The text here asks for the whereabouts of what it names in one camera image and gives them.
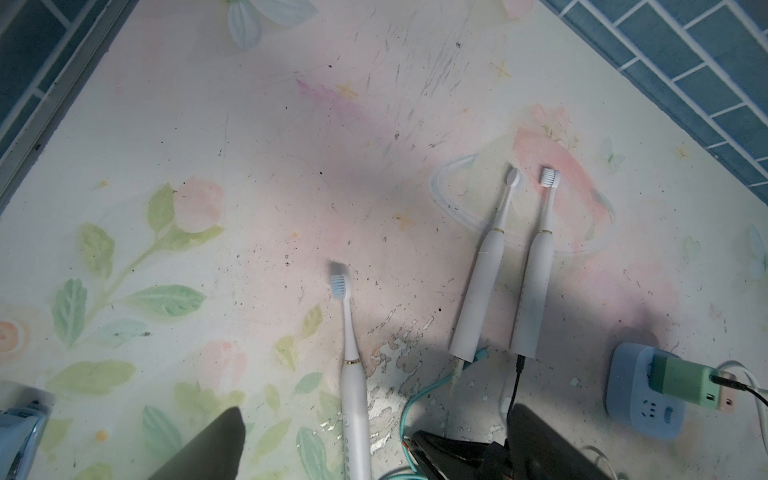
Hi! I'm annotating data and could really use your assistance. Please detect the white charging cable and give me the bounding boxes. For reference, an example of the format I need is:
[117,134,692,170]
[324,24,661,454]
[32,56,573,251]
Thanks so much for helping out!
[449,358,768,480]

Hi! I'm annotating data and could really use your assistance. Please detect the white electric toothbrush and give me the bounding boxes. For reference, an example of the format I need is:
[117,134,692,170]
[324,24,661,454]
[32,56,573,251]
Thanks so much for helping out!
[510,168,560,358]
[330,262,373,479]
[449,168,520,363]

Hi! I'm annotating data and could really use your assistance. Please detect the green plug adapter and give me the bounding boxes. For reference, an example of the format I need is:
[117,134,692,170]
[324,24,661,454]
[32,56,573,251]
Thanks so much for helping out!
[649,355,721,409]

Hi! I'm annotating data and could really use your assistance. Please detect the teal charging cable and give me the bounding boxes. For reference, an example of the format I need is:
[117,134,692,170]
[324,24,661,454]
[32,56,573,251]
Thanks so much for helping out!
[377,347,490,480]

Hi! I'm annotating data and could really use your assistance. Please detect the pink plug adapter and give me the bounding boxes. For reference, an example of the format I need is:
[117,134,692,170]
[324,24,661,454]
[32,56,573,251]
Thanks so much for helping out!
[717,386,736,414]

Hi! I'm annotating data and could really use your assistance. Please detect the blue power strip cube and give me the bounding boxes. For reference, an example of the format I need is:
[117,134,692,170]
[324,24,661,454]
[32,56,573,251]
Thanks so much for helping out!
[605,342,685,440]

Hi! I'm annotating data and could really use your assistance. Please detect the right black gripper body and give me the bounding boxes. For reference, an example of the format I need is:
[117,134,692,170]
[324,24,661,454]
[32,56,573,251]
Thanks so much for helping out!
[404,430,510,479]

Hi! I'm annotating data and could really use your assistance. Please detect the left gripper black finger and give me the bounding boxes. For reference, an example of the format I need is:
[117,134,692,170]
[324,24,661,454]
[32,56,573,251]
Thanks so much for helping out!
[150,407,246,480]

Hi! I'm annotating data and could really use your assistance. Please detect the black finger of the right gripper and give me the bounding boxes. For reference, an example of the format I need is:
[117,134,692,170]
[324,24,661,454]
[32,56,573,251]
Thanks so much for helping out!
[507,403,609,480]

